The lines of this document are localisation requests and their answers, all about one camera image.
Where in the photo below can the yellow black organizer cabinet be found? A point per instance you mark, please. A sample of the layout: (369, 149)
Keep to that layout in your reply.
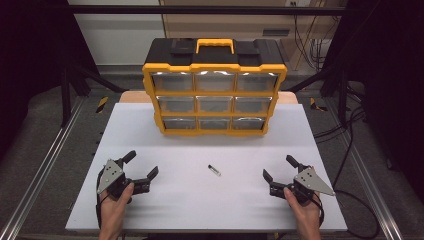
(213, 59)

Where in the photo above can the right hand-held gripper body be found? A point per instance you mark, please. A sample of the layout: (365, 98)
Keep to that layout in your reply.
(311, 181)

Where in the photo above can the person's right hand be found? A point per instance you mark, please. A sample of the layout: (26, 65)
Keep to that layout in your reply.
(306, 220)

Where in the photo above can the black curtain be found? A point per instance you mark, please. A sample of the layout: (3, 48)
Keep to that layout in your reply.
(393, 83)
(30, 66)

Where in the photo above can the light wooden cabinet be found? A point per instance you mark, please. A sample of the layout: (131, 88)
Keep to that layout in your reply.
(233, 25)

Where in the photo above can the transparent pull-out drawer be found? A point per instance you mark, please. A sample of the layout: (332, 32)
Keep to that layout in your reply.
(172, 82)

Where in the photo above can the wooden table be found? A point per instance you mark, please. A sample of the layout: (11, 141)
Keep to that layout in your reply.
(133, 97)

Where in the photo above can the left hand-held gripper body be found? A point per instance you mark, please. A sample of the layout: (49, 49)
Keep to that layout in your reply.
(111, 175)

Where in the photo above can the person's left hand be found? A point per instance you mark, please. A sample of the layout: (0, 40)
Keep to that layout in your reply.
(113, 216)

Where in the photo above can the black metal stand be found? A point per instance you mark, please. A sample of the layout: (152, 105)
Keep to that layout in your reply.
(65, 100)
(342, 100)

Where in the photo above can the aluminium floor rail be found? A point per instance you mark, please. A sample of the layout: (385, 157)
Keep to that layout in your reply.
(361, 173)
(41, 173)

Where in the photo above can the yellow black hazard tape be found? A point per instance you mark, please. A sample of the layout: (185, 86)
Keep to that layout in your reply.
(102, 104)
(315, 105)

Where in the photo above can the grid of clear plastic bins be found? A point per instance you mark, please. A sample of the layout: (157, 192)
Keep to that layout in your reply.
(215, 104)

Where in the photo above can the small black-capped vial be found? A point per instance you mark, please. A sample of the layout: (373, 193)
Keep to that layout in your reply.
(215, 170)

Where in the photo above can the black horizontal bar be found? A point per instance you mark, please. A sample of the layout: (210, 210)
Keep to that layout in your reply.
(200, 10)

